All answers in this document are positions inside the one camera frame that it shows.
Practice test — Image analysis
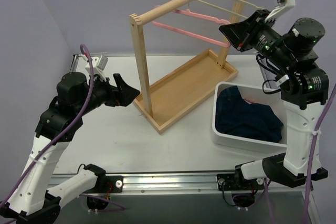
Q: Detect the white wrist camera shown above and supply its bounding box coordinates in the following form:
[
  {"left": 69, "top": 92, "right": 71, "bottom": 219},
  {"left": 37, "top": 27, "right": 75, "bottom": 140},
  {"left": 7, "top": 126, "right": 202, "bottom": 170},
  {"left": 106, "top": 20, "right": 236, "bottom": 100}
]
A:
[
  {"left": 265, "top": 0, "right": 296, "bottom": 23},
  {"left": 79, "top": 54, "right": 108, "bottom": 81}
]

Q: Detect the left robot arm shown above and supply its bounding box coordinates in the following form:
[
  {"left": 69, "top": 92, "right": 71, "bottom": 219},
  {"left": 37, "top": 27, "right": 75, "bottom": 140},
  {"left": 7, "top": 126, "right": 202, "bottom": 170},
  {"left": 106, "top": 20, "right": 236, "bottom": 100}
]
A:
[{"left": 1, "top": 72, "right": 107, "bottom": 223}]

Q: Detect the wooden clothes rack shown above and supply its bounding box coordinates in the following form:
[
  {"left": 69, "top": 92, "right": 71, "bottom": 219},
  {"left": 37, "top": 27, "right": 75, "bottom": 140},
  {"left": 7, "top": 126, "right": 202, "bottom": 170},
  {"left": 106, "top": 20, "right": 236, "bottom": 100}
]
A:
[{"left": 129, "top": 0, "right": 246, "bottom": 134}]

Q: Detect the pink hanger with metal hook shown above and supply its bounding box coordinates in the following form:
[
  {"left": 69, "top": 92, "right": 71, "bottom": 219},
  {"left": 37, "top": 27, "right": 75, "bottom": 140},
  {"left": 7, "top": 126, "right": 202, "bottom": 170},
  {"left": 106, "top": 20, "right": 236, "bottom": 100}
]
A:
[{"left": 145, "top": 0, "right": 229, "bottom": 54}]

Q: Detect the aluminium mounting rail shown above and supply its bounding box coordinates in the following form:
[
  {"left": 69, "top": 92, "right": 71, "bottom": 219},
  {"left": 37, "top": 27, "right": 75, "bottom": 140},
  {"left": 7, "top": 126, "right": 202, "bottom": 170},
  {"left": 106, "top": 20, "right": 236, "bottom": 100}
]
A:
[{"left": 49, "top": 173, "right": 314, "bottom": 197}]

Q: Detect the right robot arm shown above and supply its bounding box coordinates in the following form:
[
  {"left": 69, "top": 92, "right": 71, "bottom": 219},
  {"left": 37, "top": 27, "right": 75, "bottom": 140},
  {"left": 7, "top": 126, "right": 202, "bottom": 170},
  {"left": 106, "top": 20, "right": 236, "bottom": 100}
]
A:
[{"left": 219, "top": 9, "right": 331, "bottom": 189}]

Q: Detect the white plastic basket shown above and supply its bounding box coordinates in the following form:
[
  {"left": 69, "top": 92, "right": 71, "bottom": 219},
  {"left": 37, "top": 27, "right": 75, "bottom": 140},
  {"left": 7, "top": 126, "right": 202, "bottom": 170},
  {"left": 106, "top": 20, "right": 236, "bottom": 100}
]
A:
[{"left": 212, "top": 82, "right": 287, "bottom": 153}]

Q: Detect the pink pleated skirt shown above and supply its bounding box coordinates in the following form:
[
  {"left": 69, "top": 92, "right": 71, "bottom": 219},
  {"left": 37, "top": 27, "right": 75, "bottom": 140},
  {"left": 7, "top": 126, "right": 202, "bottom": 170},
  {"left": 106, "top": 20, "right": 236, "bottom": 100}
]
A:
[{"left": 243, "top": 98, "right": 256, "bottom": 104}]

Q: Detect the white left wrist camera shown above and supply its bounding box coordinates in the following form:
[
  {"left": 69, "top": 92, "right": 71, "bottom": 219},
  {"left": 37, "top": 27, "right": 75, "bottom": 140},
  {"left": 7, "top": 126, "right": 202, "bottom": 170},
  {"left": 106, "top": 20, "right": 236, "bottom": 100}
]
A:
[{"left": 79, "top": 54, "right": 108, "bottom": 81}]

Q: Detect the cream hanger with metal hook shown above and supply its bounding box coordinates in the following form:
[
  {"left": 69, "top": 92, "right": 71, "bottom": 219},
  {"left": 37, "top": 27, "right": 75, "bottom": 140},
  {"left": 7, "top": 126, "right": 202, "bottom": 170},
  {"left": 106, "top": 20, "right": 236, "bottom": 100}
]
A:
[{"left": 187, "top": 0, "right": 264, "bottom": 22}]

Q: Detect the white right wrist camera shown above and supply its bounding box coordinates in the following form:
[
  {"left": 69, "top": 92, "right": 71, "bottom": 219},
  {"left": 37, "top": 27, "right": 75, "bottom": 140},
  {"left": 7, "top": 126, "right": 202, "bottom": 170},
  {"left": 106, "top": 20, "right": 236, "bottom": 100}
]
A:
[{"left": 265, "top": 0, "right": 296, "bottom": 23}]

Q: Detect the dark blue denim skirt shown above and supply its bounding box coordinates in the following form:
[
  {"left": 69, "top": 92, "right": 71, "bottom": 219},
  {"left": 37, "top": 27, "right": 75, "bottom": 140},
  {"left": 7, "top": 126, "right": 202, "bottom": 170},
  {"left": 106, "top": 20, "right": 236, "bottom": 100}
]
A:
[{"left": 215, "top": 86, "right": 284, "bottom": 143}]

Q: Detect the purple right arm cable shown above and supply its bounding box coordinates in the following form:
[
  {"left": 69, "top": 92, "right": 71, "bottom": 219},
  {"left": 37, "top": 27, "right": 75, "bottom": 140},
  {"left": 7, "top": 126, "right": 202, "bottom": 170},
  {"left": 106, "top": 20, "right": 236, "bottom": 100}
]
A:
[{"left": 262, "top": 0, "right": 336, "bottom": 224}]

